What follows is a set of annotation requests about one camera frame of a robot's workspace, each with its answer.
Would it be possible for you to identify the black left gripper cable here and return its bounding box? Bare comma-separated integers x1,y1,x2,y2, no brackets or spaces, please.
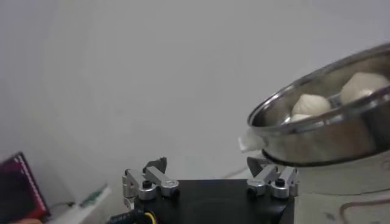
108,209,159,224

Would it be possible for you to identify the white side table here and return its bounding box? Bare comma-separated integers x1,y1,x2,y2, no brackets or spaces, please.
45,185,112,224

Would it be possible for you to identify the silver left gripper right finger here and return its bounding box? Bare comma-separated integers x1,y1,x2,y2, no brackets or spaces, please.
246,156,300,200

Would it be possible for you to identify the white steamed baozi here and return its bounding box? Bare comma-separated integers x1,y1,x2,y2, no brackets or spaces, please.
291,93,332,122
339,72,390,106

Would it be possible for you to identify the stainless steel steamer basket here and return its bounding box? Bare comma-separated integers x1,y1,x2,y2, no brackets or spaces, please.
238,42,390,168

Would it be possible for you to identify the person's hand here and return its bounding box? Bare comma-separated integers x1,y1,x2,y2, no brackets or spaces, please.
9,218,44,224

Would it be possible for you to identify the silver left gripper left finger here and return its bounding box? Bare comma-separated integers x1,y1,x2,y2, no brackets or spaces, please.
121,156,181,201

